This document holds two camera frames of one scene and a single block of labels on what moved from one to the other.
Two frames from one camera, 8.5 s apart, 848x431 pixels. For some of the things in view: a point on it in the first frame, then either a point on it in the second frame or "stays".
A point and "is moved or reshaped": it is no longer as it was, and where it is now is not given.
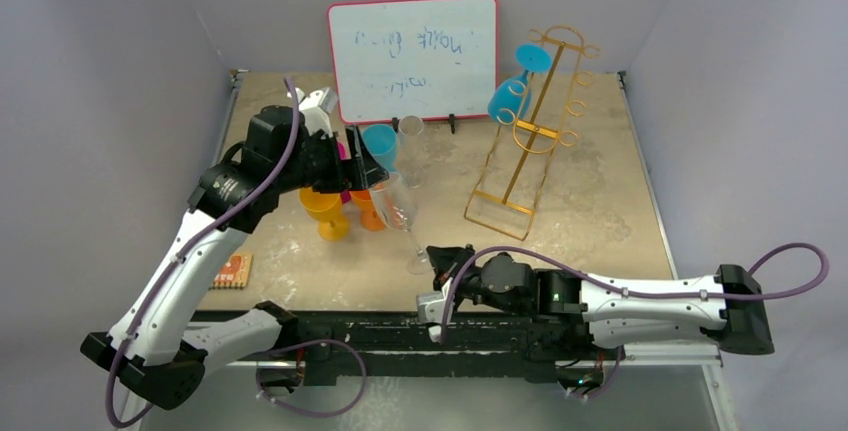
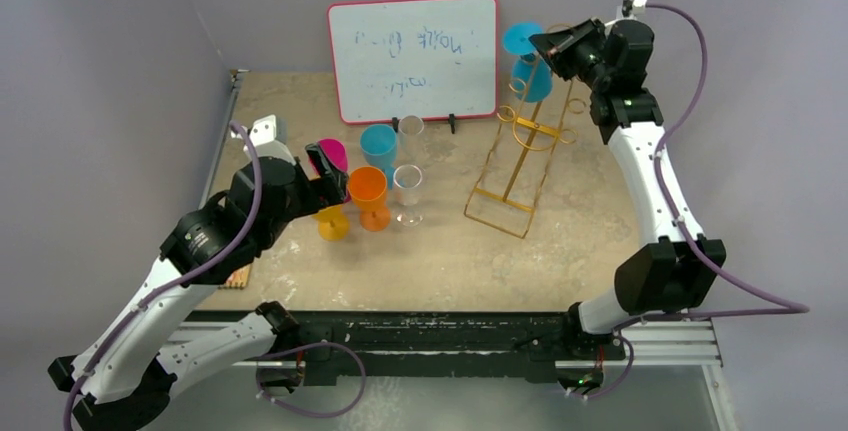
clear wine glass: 397,200 is moved or reshaped
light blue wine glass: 381,143 stays
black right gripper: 449,268 → 569,48
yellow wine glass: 326,209 stays
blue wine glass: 510,100 → 532,77
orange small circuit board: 234,274 stays
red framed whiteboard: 427,57 stays
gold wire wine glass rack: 525,144 stays
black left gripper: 367,172 → 327,190
